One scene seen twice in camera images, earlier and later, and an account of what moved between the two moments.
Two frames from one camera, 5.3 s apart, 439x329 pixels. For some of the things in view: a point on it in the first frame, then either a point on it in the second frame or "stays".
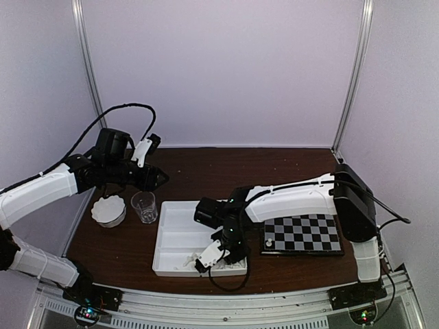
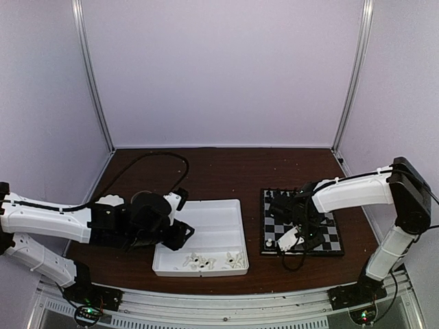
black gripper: x=212 y=254 → x=287 y=241
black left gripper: x=147 y=181 → x=178 y=238
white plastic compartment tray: x=180 y=238 stays
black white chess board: x=314 y=235 stays
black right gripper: x=237 y=256 → x=319 y=239
